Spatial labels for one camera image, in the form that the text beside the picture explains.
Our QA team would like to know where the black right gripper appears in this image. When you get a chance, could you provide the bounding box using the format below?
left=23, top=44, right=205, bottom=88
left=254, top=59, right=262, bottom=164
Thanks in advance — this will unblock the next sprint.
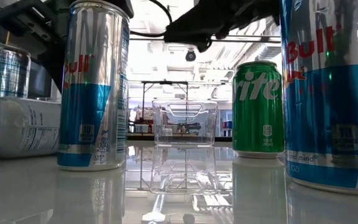
left=163, top=0, right=281, bottom=53

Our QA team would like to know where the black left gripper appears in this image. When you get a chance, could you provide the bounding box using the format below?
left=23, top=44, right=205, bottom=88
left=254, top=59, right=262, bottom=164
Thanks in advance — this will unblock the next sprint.
left=37, top=35, right=71, bottom=91

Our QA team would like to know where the silver blue Red Bull can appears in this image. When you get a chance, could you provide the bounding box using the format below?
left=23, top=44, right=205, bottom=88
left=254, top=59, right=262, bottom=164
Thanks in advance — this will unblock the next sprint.
left=0, top=42, right=32, bottom=100
left=57, top=0, right=131, bottom=172
left=279, top=0, right=358, bottom=197

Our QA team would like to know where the white blue lemon seltzer can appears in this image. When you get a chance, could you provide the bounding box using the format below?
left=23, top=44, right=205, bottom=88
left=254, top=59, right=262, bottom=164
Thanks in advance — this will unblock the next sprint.
left=0, top=96, right=62, bottom=160

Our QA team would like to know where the green Sprite can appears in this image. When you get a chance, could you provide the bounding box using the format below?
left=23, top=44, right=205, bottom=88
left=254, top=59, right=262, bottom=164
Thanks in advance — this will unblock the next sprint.
left=231, top=60, right=285, bottom=159

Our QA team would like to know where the blue storage box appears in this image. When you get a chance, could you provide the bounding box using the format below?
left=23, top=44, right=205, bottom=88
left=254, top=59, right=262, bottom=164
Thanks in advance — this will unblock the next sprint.
left=222, top=120, right=233, bottom=138

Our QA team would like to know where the clear plastic bin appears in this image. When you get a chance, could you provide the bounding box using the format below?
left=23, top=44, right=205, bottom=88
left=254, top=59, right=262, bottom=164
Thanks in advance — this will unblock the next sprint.
left=152, top=98, right=219, bottom=147

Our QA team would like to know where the black overhead frame bar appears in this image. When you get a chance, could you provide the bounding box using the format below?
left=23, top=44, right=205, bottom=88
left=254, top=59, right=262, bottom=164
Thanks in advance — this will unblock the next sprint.
left=129, top=32, right=281, bottom=43

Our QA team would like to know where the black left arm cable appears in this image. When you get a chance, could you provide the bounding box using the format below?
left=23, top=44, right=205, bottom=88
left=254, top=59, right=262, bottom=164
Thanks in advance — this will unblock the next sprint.
left=129, top=0, right=174, bottom=39

